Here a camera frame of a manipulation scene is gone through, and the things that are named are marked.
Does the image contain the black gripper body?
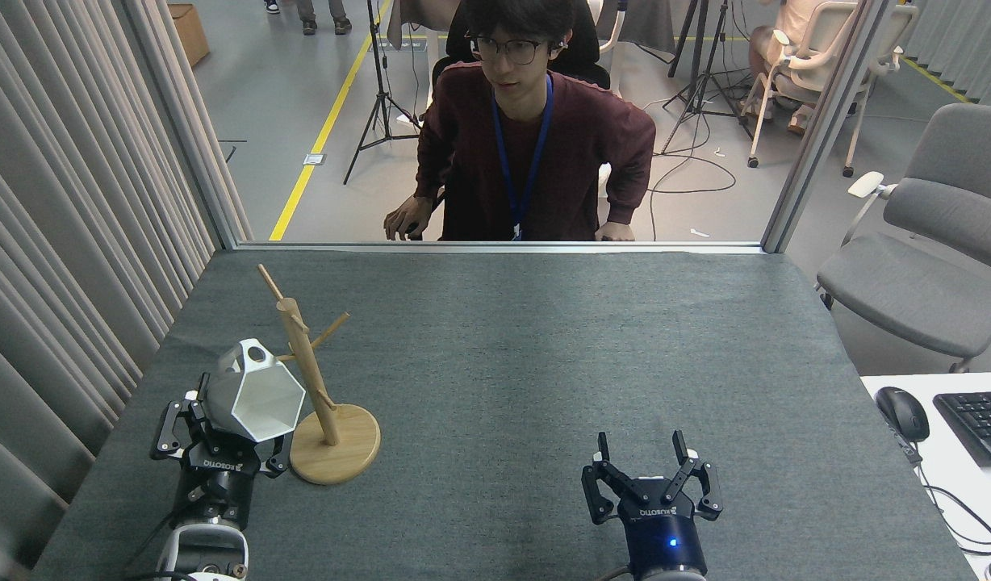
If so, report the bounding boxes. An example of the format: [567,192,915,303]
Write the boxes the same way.
[174,440,261,529]
[621,478,708,578]

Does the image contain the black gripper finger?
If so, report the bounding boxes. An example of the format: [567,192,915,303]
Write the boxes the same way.
[245,434,293,479]
[582,432,638,525]
[150,393,214,461]
[665,430,723,521]

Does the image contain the white hexagonal cup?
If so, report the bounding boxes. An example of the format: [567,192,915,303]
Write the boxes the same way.
[199,339,307,443]

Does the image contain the wooden cup rack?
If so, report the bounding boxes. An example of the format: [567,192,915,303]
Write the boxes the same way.
[257,264,382,486]

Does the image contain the person's right hand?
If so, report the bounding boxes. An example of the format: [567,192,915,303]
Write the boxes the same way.
[384,196,436,240]

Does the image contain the grey felt table mat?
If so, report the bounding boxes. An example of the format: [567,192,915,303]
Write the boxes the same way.
[31,250,976,581]

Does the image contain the black computer mouse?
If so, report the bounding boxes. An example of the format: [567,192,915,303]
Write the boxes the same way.
[876,387,931,443]

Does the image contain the large grey curtain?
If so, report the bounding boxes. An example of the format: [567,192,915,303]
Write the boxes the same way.
[0,0,250,581]

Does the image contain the white desk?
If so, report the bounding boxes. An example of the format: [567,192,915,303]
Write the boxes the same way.
[861,373,991,581]

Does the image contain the black keyboard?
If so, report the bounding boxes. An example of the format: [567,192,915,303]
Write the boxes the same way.
[935,393,991,469]

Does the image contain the grey office chair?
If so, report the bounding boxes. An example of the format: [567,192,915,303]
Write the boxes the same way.
[814,103,991,376]

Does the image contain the cardboard box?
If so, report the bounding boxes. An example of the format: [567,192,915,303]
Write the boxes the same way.
[169,4,211,68]

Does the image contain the black tripod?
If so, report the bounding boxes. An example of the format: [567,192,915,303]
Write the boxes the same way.
[344,0,422,185]
[663,0,755,154]

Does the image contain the black mesh office chair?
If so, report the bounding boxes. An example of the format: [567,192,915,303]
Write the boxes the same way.
[431,0,611,90]

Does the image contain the standing person's legs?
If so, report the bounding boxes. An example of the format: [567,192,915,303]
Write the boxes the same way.
[263,0,353,36]

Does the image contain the seated person in background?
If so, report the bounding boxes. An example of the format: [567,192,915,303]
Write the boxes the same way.
[748,0,835,134]

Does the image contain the white office chair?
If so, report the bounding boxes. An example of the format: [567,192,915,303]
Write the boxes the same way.
[738,0,920,178]

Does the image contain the white stand on wheels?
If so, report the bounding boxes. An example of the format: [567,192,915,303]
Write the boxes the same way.
[596,0,629,53]

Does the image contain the small grey curtain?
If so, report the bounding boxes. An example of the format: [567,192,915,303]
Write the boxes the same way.
[903,0,991,108]

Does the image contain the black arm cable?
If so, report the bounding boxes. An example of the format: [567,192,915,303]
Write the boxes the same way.
[124,500,198,581]

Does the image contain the silver table rail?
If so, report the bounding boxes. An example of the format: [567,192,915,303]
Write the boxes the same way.
[237,240,763,255]

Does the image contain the black desk cable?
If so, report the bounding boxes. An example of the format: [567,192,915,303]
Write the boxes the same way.
[891,428,991,558]

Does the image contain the black floor cable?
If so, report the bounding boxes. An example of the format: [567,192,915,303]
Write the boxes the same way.
[647,97,738,241]

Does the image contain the blue lanyard with badge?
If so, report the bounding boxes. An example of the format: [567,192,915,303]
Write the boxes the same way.
[491,73,554,241]

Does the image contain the silver post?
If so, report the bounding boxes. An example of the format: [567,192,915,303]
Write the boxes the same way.
[762,0,896,253]

